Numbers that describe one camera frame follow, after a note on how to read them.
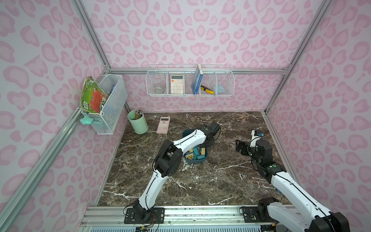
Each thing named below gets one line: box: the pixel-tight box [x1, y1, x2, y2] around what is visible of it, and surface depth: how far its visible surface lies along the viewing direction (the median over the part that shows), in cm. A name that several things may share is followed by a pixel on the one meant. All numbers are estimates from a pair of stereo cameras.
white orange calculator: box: [170, 74, 185, 95], surface depth 96 cm
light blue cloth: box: [217, 84, 226, 94], surface depth 102 cm
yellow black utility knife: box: [200, 85, 215, 95], surface depth 99 cm
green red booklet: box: [80, 75, 108, 114], surface depth 73 cm
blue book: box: [191, 63, 204, 95], surface depth 88 cm
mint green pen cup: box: [127, 109, 149, 135], surface depth 103 cm
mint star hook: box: [80, 113, 94, 126], surface depth 64 cm
